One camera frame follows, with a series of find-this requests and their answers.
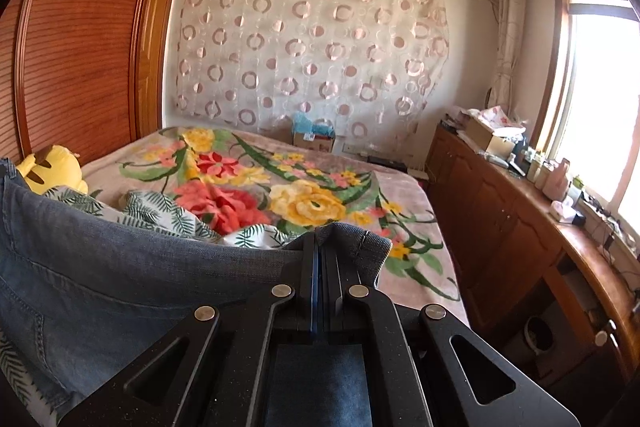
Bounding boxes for yellow plush toy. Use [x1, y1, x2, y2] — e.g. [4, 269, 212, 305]
[15, 144, 89, 196]

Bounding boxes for circle pattern curtain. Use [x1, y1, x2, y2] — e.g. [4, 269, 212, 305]
[172, 0, 451, 148]

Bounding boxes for small white box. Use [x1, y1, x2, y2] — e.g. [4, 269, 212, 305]
[550, 201, 576, 224]

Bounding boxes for beige window curtain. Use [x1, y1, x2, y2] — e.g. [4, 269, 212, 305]
[487, 0, 528, 112]

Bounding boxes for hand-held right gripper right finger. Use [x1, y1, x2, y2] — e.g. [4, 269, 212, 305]
[319, 237, 583, 427]

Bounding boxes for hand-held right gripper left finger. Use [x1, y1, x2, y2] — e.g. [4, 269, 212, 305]
[57, 234, 318, 427]

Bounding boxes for blue denim pants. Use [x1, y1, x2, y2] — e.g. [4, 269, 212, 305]
[0, 157, 393, 427]

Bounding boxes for window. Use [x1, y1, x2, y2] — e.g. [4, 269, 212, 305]
[530, 0, 640, 258]

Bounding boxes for blue plastic bag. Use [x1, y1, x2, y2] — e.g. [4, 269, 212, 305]
[292, 111, 335, 136]

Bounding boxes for small cardboard box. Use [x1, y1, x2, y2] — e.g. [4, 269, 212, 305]
[291, 127, 337, 154]

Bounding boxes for long wooden cabinet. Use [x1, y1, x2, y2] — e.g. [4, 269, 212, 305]
[425, 119, 640, 393]

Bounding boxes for flat black box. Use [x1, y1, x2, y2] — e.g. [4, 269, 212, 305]
[367, 152, 408, 170]

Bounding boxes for floral blanket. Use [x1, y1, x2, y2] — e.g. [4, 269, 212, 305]
[80, 127, 471, 328]

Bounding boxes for wooden slatted wardrobe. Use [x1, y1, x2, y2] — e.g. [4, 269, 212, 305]
[0, 0, 186, 168]

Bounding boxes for leaf print bed sheet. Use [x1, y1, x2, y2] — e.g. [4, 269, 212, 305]
[0, 187, 311, 425]

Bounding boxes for white pink bottle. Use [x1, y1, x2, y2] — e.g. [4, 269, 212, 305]
[542, 159, 571, 200]

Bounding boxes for white waste bin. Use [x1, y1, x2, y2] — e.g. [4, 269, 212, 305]
[522, 314, 566, 358]

